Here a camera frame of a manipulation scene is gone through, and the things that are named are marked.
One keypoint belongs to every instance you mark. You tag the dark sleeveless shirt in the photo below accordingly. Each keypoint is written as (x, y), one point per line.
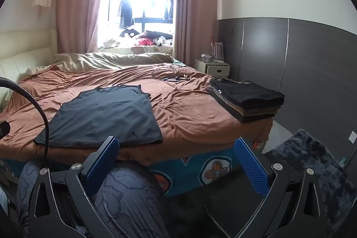
(106, 115)

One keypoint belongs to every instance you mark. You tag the teal printed bed cover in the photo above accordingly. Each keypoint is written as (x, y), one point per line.
(195, 171)

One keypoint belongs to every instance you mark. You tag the white wall socket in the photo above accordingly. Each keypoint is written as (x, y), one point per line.
(352, 138)

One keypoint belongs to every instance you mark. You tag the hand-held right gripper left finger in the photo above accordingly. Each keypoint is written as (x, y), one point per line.
(102, 164)

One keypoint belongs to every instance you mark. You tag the pile of clutter on windowsill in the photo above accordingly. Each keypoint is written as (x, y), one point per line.
(139, 40)

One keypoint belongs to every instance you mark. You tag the striped bag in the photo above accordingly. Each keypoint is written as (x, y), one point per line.
(217, 51)

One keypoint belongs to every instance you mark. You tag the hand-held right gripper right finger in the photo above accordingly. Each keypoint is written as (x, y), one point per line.
(251, 168)

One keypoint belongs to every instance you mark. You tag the pink curtain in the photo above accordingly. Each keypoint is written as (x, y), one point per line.
(78, 3)
(192, 3)

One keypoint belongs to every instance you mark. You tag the beige blanket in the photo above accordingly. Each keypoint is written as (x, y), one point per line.
(111, 59)

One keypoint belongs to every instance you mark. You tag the white nightstand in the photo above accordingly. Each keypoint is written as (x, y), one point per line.
(213, 69)

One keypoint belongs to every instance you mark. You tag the brown bed sheet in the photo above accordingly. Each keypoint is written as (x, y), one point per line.
(189, 104)

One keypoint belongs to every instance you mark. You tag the cream padded headboard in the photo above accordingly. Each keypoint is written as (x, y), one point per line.
(25, 42)

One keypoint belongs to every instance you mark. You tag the stack of folded clothes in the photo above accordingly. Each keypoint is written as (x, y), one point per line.
(248, 98)

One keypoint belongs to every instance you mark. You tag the grey fluffy rug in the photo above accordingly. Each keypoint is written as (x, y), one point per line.
(315, 168)

